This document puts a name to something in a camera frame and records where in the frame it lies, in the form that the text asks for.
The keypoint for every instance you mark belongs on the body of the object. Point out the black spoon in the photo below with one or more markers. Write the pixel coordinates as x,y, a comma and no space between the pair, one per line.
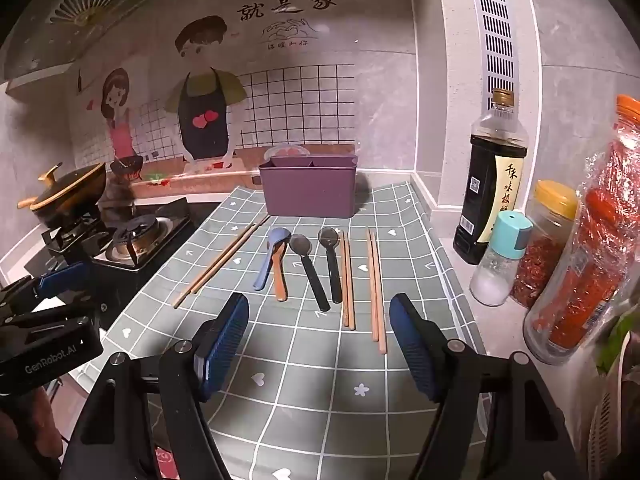
312,280
333,275

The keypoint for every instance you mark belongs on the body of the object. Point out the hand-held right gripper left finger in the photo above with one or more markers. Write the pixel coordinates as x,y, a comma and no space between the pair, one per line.
225,340

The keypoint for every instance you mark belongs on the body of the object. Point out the black pot with yellow rim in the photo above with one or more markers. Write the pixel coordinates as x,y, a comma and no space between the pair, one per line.
70,195

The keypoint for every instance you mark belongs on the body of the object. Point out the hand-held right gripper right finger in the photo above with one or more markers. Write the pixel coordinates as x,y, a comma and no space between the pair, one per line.
415,345

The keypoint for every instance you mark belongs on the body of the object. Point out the cartoon wall poster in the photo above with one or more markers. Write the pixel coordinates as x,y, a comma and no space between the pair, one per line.
300,90

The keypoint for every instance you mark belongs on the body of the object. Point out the range hood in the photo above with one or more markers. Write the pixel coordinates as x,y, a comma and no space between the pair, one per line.
100,10

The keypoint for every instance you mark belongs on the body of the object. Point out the black gas stove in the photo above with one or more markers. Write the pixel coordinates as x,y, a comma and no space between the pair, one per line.
150,240

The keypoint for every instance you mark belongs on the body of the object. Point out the chili flakes jar yellow lid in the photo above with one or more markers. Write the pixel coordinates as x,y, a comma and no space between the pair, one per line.
542,255

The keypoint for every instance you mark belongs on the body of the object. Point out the white vent panel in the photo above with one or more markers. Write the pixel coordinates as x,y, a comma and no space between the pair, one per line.
497,45

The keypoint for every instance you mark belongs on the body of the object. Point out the blue spoon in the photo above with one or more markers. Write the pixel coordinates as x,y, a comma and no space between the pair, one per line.
267,260

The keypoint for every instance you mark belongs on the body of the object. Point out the green checked table mat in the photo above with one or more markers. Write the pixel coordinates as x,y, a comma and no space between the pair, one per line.
300,385

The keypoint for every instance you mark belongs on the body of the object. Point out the plastic-wrapped chili jar orange lid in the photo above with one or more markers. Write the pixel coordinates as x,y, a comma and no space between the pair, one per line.
585,270

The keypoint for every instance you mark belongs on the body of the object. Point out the salt shaker with teal cap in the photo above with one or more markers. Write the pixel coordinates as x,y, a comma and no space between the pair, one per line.
497,275

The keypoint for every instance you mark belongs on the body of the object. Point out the white colander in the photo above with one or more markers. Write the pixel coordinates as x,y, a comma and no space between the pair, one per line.
615,430

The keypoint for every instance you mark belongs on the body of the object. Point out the person's left hand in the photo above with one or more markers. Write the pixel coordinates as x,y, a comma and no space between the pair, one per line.
40,425

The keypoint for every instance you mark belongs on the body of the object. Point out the purple utensil holder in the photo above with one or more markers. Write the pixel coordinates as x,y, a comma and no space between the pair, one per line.
310,190

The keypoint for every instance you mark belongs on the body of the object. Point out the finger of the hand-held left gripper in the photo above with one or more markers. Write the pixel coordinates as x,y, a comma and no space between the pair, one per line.
65,279

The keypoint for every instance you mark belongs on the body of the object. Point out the green vegetable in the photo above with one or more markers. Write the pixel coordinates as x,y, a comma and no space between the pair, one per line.
622,335

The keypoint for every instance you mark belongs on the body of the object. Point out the middle wooden chopstick pair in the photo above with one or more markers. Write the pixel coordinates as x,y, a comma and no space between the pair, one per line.
350,285

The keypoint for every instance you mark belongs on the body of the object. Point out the soy sauce bottle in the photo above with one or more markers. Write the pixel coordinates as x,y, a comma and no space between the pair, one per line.
482,185

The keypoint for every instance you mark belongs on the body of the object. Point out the orange wooden spoon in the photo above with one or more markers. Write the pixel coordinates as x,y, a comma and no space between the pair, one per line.
280,280

